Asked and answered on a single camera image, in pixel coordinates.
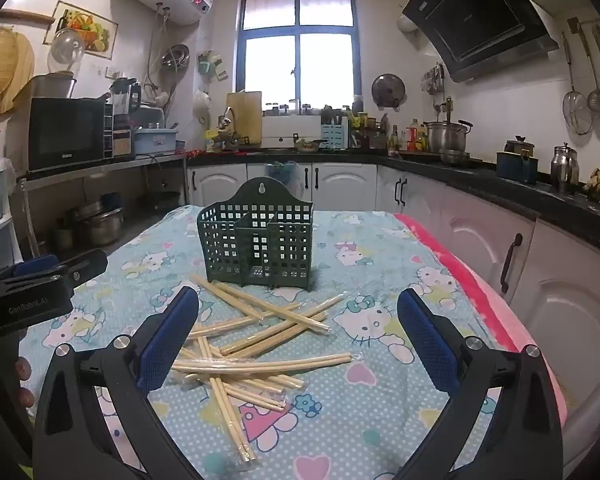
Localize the cartoon cat printed blanket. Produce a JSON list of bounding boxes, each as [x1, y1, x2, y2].
[[17, 205, 521, 480]]

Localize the green plastic utensil holder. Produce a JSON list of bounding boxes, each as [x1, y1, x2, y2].
[[196, 178, 316, 292]]

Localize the steel stockpot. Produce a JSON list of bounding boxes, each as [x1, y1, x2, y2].
[[422, 119, 474, 155]]

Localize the pile of bamboo chopsticks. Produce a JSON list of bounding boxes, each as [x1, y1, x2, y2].
[[170, 274, 363, 463]]

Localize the blue framed window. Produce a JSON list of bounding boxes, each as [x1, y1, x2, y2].
[[234, 0, 362, 111]]

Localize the black blender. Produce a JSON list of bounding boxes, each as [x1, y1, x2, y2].
[[109, 76, 143, 131]]

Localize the wooden cutting board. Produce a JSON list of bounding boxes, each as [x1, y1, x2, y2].
[[226, 91, 263, 147]]

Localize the person's left hand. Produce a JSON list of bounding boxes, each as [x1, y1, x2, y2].
[[15, 359, 37, 409]]

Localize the white ceramic pot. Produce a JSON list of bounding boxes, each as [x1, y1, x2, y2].
[[192, 89, 213, 128]]

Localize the fruit wall poster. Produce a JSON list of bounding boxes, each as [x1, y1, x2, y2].
[[42, 0, 119, 59]]

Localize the dark pot lid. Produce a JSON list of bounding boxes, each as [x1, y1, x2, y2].
[[371, 73, 407, 109]]

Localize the black microwave oven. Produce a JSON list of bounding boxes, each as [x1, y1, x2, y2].
[[27, 96, 116, 173]]

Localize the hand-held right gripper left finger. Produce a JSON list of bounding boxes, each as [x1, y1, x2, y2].
[[32, 286, 203, 480]]

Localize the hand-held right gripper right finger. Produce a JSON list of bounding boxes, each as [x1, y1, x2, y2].
[[395, 287, 566, 480]]

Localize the row of seasoning bottles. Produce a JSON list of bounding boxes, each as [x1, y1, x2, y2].
[[347, 105, 429, 157]]

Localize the black countertop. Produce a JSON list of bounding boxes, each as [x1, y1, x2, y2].
[[182, 145, 600, 248]]

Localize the pile of ginger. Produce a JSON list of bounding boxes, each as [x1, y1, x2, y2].
[[581, 167, 600, 203]]

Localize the hanging steel bowl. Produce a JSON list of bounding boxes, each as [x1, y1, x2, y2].
[[160, 44, 191, 71]]

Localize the glass pot lid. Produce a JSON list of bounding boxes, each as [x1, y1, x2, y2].
[[47, 27, 87, 73]]

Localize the round wooden board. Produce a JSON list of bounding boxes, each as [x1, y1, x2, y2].
[[0, 32, 36, 117]]

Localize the blue dish drainer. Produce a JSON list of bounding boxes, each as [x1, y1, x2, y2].
[[130, 107, 179, 156]]

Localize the steel pot with lid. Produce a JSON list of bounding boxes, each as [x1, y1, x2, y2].
[[30, 72, 77, 100]]

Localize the steel ladle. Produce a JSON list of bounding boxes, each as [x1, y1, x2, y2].
[[577, 22, 600, 113]]

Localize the steel faucet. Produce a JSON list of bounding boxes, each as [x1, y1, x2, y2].
[[217, 106, 241, 143]]

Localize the white base cabinets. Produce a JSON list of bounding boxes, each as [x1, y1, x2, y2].
[[185, 160, 600, 461]]

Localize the blue hanging basket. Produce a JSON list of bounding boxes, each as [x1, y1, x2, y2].
[[265, 160, 298, 186]]

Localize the steel canister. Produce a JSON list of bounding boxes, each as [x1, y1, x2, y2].
[[550, 143, 580, 193]]

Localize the row of glass jars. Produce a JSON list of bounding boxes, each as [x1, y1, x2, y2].
[[265, 102, 353, 116]]

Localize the blue enamel pot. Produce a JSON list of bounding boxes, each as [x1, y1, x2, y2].
[[496, 152, 540, 184]]

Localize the metal shelf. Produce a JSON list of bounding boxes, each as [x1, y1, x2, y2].
[[17, 152, 188, 271]]

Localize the hanging kitchen tools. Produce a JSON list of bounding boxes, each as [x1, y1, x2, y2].
[[421, 62, 446, 97]]

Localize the wire skimmer strainer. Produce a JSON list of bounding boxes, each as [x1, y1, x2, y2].
[[561, 32, 594, 136]]

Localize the large steel pot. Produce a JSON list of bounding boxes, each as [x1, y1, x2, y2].
[[77, 207, 126, 247]]

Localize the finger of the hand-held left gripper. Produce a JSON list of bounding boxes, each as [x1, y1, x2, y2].
[[0, 255, 63, 284], [59, 249, 109, 287]]

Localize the light blue knife block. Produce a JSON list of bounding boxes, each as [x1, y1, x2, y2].
[[321, 110, 350, 150]]

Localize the wooden rolling pin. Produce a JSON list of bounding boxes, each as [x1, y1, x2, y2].
[[0, 8, 56, 25]]

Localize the black range hood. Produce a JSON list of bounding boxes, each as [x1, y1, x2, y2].
[[401, 0, 561, 84]]

